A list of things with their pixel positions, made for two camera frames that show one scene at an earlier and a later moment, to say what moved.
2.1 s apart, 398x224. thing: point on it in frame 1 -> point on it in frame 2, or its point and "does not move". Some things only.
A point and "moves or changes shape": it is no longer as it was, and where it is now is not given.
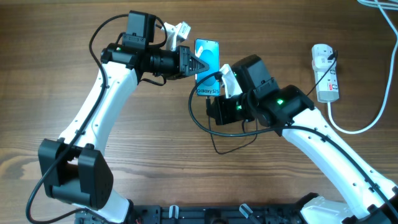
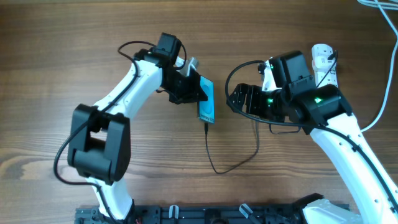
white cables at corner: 389,4 does not move
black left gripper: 183,57 -> 189,94
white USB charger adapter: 321,61 does not move
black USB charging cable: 333,55 -> 333,55
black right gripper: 222,116 -> 255,93
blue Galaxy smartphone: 209,51 moves or changes shape
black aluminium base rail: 207,214 does not move
